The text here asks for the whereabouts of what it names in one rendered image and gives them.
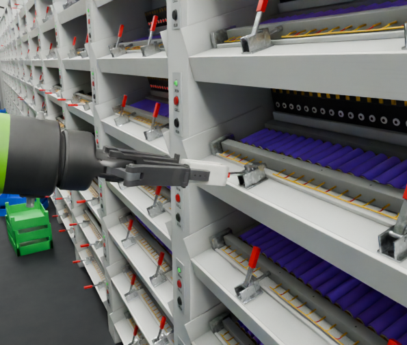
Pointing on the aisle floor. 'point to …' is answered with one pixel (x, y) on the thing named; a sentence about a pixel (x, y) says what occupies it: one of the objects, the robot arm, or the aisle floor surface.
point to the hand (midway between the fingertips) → (203, 172)
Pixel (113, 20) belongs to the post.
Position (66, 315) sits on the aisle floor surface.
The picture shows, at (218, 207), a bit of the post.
